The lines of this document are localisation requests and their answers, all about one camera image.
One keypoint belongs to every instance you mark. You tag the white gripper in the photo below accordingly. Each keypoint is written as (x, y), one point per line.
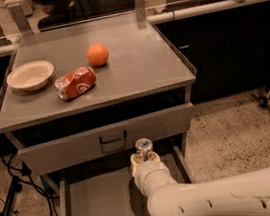
(146, 171)

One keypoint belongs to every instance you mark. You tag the silver blue redbull can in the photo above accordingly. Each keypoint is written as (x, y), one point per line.
(144, 147)

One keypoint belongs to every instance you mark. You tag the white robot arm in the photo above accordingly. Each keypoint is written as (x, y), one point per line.
(242, 195)

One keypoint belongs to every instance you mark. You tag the closed upper drawer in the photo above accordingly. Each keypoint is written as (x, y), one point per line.
(79, 148)

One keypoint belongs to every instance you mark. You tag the open middle drawer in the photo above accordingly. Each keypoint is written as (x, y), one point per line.
(103, 187)

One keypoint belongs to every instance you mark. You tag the grey drawer cabinet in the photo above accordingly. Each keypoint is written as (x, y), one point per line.
(144, 74)

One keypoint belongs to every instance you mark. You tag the crushed red soda can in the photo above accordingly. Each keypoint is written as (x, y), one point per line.
(75, 83)

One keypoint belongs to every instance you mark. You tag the orange fruit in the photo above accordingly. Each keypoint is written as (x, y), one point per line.
(97, 54)

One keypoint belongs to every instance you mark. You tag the white bowl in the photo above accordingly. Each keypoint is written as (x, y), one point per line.
(31, 76)

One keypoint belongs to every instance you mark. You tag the black drawer handle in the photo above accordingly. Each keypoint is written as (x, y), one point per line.
(114, 139)

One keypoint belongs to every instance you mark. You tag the white horizontal rail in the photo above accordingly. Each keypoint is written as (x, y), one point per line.
(199, 10)

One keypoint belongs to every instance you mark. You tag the grey metal post left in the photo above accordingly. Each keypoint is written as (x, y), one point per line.
(19, 18)

